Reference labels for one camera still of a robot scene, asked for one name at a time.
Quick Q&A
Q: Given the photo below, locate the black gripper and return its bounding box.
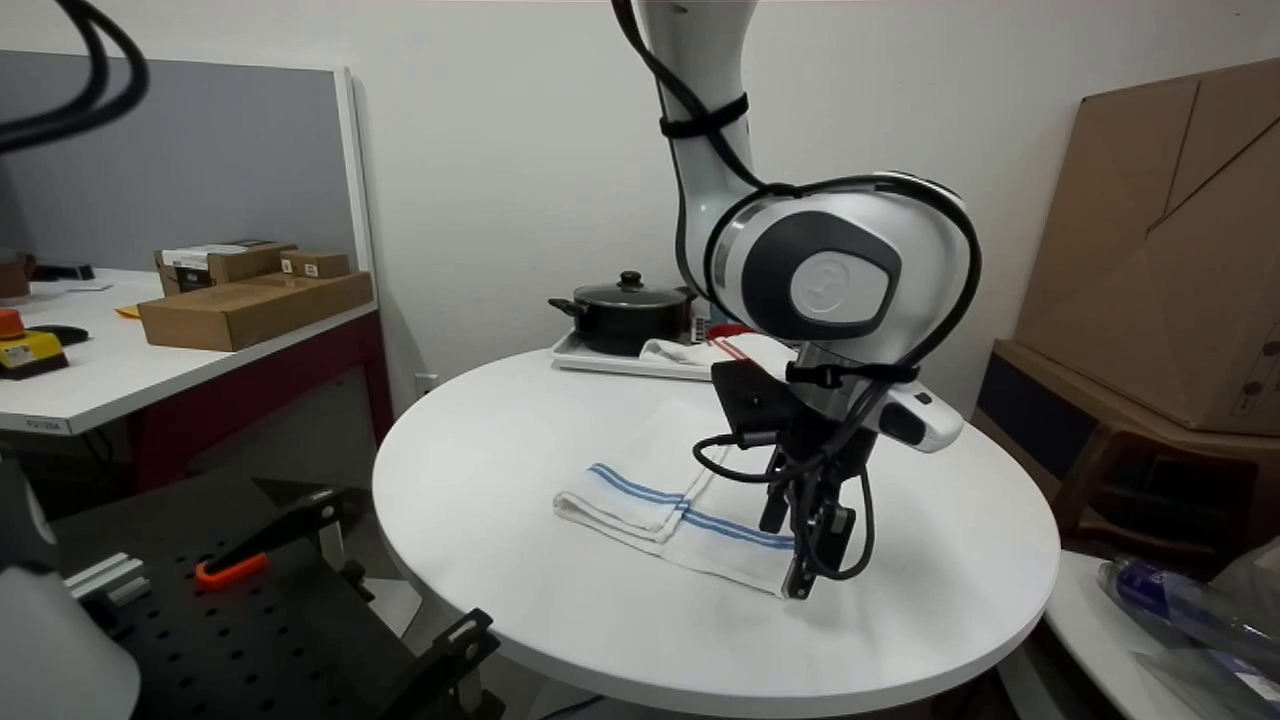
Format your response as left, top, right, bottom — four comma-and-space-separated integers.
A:
756, 422, 873, 604

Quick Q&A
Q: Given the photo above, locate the white towel with blue stripes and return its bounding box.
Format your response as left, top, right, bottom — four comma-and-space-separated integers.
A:
550, 414, 804, 602

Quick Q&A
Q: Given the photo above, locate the white robot base shell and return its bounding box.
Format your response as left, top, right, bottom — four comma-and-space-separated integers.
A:
0, 453, 143, 720

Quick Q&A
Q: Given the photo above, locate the white rectangular tray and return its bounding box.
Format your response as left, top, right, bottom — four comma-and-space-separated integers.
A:
548, 328, 723, 389

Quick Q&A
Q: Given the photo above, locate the black pot with lid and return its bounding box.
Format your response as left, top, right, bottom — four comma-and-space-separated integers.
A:
548, 270, 701, 360

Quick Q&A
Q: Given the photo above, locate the clear plastic bag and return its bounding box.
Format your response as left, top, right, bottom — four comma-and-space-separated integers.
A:
1105, 538, 1280, 720

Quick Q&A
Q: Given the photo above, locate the large brown cardboard box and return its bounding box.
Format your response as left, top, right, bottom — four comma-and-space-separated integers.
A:
1011, 58, 1280, 440

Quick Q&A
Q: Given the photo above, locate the black perforated breadboard table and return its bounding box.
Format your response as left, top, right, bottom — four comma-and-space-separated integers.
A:
50, 471, 513, 720

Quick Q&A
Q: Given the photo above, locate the small closed cardboard box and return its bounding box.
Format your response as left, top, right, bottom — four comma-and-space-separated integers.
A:
275, 248, 356, 283

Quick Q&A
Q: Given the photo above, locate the flat brown cardboard box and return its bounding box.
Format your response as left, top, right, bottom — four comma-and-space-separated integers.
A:
137, 270, 377, 351

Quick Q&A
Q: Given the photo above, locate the small open cardboard box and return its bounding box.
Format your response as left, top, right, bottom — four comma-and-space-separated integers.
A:
154, 241, 301, 297

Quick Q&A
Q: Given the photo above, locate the grey partition panel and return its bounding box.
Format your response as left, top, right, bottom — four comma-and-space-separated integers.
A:
0, 50, 373, 276

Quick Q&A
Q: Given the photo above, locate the silver aluminium profile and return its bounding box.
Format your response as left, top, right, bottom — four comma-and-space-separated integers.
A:
59, 554, 152, 613

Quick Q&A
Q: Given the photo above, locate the white desk with maroon side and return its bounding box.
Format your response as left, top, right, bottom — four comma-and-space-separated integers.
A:
0, 263, 397, 493

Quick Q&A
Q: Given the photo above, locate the yellow and black device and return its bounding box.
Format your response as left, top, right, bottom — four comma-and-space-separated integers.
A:
0, 328, 70, 385

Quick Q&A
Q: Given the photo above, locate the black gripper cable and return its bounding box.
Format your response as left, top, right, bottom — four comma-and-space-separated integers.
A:
687, 376, 880, 585

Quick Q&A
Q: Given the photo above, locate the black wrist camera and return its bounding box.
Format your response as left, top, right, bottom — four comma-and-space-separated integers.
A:
707, 358, 804, 450

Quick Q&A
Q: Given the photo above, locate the black metal bracket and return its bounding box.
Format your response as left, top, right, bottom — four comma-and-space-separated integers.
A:
397, 609, 505, 720

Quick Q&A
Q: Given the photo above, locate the black clamp with orange handle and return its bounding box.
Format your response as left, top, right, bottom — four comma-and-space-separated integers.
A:
192, 486, 373, 596

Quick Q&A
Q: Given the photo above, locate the thick black cable bundle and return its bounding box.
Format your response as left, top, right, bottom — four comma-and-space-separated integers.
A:
0, 0, 152, 154

